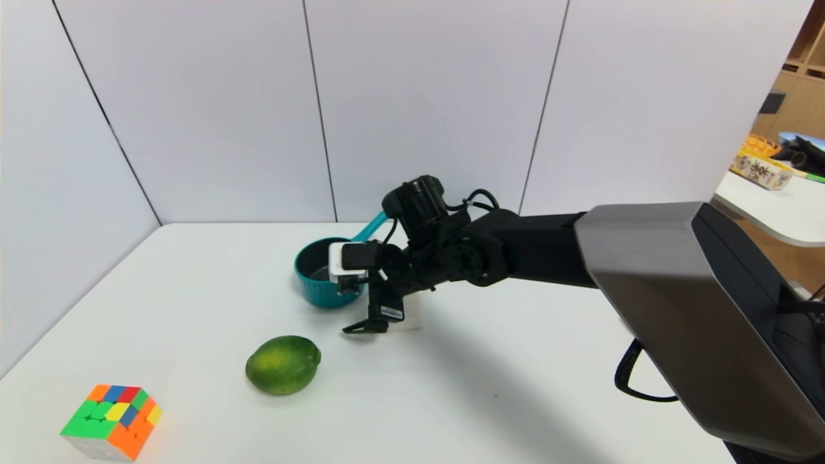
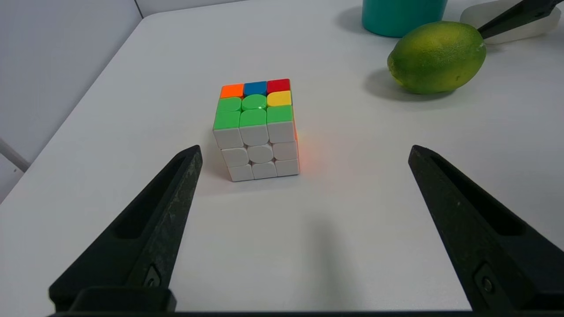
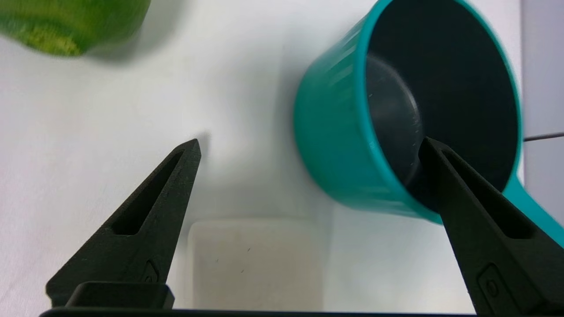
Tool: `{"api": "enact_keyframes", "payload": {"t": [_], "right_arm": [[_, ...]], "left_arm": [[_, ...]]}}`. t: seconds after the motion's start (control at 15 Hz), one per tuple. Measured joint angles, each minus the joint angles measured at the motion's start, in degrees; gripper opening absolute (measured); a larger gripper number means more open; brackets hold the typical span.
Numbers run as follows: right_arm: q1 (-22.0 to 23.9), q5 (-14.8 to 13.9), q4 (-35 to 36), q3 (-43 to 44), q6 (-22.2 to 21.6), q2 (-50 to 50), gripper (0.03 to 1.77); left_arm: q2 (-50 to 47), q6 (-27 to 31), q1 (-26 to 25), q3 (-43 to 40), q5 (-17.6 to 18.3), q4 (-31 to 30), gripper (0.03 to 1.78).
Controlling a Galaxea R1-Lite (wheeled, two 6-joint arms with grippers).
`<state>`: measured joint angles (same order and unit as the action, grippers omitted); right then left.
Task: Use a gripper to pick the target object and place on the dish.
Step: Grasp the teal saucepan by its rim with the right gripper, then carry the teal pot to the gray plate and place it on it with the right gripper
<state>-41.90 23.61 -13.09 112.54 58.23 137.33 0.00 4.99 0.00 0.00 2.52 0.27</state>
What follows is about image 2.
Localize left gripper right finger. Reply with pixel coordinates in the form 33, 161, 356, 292
408, 145, 564, 311

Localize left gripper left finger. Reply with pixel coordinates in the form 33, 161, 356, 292
48, 145, 204, 311

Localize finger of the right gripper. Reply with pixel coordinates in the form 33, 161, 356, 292
477, 0, 564, 40

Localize teal pot with handle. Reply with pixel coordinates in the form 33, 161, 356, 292
361, 0, 448, 38

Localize white soap bar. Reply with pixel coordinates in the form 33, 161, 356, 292
460, 0, 562, 45

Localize green lime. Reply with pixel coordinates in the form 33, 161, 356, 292
387, 21, 487, 95

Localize colourful puzzle cube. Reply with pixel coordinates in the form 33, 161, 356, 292
213, 78, 301, 182

